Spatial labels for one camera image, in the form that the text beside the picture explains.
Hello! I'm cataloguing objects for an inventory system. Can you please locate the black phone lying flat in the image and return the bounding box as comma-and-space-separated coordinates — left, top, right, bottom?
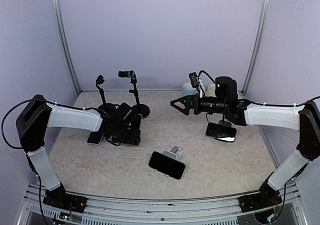
205, 122, 237, 143

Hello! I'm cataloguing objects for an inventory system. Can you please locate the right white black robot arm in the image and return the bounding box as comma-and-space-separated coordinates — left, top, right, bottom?
170, 72, 320, 207

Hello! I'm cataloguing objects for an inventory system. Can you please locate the blue phone on grey stand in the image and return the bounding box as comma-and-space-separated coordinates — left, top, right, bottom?
148, 151, 186, 180

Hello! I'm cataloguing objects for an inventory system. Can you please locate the cream ceramic mug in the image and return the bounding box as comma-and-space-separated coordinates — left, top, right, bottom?
206, 84, 216, 97

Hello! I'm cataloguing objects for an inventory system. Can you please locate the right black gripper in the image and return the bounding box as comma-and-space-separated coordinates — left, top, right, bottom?
171, 92, 229, 115

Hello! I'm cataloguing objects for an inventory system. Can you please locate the aluminium frame post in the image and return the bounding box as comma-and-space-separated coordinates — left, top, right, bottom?
241, 0, 270, 97
52, 0, 82, 96

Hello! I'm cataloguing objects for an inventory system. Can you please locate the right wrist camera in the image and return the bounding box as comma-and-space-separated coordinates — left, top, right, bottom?
188, 72, 205, 98

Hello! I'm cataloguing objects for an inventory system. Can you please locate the black round-base phone stand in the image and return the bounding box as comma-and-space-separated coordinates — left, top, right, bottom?
95, 74, 118, 119

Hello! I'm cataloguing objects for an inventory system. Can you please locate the light blue cup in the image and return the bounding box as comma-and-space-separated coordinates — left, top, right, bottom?
182, 82, 198, 97

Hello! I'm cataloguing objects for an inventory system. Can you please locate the left aluminium frame post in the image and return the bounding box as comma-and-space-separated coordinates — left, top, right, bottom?
52, 0, 82, 96

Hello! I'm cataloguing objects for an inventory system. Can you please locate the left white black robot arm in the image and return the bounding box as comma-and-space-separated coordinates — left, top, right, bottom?
16, 95, 143, 208

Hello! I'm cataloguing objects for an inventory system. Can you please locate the grey folding phone stand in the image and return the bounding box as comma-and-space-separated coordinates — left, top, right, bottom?
161, 145, 184, 161

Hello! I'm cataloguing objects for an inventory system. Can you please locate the right aluminium frame post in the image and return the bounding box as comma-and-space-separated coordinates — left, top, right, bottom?
241, 0, 270, 97

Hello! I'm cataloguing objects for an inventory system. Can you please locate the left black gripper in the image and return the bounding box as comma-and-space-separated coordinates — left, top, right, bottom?
111, 124, 141, 145

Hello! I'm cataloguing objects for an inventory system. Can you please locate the tall black phone stand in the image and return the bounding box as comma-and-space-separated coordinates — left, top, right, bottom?
118, 70, 150, 119

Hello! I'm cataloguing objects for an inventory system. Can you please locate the right black camera cable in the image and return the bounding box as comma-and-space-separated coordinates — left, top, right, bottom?
198, 70, 216, 83

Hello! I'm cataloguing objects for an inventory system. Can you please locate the front aluminium rail base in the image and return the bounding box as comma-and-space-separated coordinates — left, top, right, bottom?
17, 182, 308, 225

